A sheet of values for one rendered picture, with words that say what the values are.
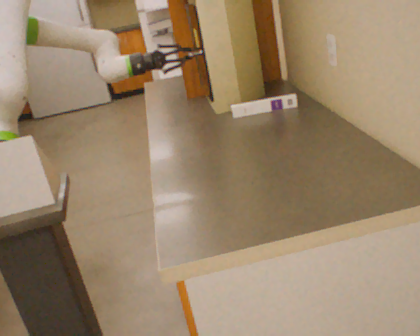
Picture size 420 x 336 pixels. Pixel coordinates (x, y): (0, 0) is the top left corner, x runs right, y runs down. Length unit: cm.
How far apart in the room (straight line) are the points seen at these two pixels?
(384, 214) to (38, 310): 115
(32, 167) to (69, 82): 553
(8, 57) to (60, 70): 541
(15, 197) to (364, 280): 101
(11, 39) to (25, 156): 38
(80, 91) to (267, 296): 608
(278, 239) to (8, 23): 110
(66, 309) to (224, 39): 117
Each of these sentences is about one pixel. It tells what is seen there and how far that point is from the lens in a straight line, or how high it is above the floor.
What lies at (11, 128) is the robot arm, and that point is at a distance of 159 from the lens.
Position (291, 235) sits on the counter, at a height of 94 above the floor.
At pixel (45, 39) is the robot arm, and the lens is 194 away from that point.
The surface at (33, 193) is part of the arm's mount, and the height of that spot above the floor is 99.
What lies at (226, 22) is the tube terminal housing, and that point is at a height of 130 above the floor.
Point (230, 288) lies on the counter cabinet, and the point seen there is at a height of 85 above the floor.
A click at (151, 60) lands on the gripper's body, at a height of 121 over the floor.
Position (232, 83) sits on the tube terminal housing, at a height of 106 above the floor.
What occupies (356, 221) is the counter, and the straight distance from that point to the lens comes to 108.
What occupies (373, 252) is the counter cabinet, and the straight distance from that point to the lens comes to 114.
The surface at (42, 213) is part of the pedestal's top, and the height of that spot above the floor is 94.
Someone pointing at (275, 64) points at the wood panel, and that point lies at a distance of 238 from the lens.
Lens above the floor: 150
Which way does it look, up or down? 23 degrees down
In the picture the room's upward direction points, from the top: 11 degrees counter-clockwise
